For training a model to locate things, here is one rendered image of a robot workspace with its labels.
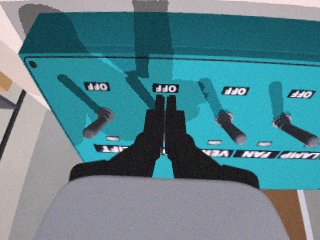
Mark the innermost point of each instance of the teal wedge-shaped box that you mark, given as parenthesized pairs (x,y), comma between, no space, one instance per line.
(102,70)

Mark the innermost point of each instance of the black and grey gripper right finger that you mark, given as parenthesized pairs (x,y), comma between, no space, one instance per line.
(190,162)

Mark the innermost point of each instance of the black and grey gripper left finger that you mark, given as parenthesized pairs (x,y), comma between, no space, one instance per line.
(137,160)

